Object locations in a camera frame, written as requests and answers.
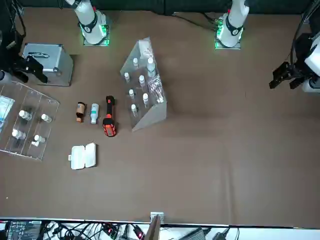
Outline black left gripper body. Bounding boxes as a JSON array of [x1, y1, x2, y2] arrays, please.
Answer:
[[287, 62, 312, 81]]

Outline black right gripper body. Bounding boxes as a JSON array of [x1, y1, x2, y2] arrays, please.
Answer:
[[12, 55, 36, 73]]

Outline orange black barcode scanner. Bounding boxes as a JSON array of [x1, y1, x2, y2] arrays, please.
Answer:
[[102, 95, 118, 138]]

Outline brown medicine bottle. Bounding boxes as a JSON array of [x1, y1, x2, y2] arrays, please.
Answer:
[[75, 101, 87, 124]]

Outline white medicine bottle green label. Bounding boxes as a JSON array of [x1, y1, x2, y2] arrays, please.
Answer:
[[89, 103, 100, 125]]

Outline silver aluminium carry case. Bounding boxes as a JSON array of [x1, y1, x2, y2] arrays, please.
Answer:
[[22, 42, 75, 87]]

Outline clear acrylic divided tray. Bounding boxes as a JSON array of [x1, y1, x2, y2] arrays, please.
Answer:
[[0, 80, 61, 161]]

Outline white and blue sealed packet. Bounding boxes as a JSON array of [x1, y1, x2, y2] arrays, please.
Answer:
[[0, 94, 15, 135]]

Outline white-capped clear bottle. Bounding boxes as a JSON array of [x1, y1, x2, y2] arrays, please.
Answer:
[[11, 129, 27, 140], [18, 109, 33, 120]]

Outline white plastic pill box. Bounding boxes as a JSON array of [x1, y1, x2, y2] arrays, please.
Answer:
[[68, 142, 97, 171]]

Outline clear packet white contents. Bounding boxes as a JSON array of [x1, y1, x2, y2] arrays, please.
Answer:
[[138, 40, 154, 59]]

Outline clear bottle teal label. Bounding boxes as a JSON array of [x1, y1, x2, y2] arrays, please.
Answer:
[[146, 57, 156, 78]]

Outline clear cotton swab packet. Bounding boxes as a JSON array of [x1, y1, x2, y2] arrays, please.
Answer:
[[147, 76, 166, 104]]

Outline clear acrylic stepped shelf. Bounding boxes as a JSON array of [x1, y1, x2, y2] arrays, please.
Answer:
[[119, 36, 168, 133]]

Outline black labelled power adapter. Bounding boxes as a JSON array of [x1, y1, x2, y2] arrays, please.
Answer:
[[4, 219, 43, 240]]

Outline black power brick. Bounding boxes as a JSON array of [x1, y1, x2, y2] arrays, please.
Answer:
[[212, 231, 231, 240]]

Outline black connector red light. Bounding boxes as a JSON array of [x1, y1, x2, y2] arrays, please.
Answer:
[[103, 223, 117, 237], [132, 224, 146, 240]]

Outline grey power brick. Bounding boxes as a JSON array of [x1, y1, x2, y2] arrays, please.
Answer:
[[178, 226, 210, 240]]

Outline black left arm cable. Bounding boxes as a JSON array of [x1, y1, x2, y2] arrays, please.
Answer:
[[289, 0, 320, 66]]

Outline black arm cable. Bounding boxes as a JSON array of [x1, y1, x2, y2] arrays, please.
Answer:
[[7, 0, 27, 51], [289, 0, 320, 66]]

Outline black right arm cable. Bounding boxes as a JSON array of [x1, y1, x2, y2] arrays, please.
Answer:
[[7, 0, 27, 51]]

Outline black base cable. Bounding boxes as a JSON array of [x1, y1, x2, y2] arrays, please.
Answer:
[[172, 12, 219, 31]]

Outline camera mounting post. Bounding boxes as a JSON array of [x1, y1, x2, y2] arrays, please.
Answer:
[[145, 211, 165, 240]]

